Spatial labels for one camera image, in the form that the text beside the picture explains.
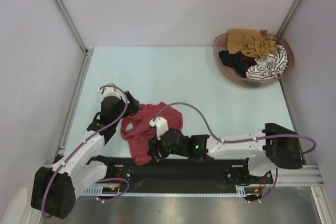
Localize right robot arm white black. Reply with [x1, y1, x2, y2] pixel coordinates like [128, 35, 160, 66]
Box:
[148, 118, 302, 183]

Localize pink translucent laundry basket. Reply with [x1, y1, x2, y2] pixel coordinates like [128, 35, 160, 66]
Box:
[213, 30, 295, 88]

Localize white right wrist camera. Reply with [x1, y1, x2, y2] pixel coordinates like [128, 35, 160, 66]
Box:
[149, 116, 169, 140]

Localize aluminium frame rail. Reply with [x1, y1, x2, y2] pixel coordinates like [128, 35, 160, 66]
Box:
[276, 165, 324, 187]

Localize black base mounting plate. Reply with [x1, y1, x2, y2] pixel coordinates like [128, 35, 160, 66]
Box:
[92, 158, 275, 195]

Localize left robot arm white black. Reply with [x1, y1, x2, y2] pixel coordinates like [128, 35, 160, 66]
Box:
[30, 85, 140, 219]

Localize grey slotted cable duct right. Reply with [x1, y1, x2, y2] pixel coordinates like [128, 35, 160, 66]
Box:
[236, 184, 264, 197]

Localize left aluminium corner post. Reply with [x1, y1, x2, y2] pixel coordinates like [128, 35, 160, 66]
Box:
[39, 0, 89, 53]

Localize black white striped tank top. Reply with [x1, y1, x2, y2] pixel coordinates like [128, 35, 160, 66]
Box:
[246, 45, 288, 80]

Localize red tank top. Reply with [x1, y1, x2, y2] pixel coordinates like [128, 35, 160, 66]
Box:
[120, 101, 184, 166]

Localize grey slotted cable duct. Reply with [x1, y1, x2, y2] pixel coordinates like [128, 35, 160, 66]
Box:
[236, 184, 264, 197]
[81, 184, 121, 197]

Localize aluminium corner post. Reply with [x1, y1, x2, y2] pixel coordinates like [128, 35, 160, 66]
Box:
[39, 0, 89, 53]
[277, 0, 303, 37]

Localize grey slotted cable duct left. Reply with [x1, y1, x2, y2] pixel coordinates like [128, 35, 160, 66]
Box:
[81, 184, 121, 197]

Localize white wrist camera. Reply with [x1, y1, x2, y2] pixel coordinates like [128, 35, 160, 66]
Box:
[98, 83, 121, 100]
[149, 116, 169, 140]

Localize right aluminium corner post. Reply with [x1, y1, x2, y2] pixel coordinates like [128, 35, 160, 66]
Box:
[277, 0, 303, 37]

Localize mustard yellow tank top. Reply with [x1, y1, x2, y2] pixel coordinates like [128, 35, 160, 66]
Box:
[227, 28, 278, 59]

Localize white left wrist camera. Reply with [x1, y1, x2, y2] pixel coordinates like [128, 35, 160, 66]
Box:
[98, 83, 121, 100]

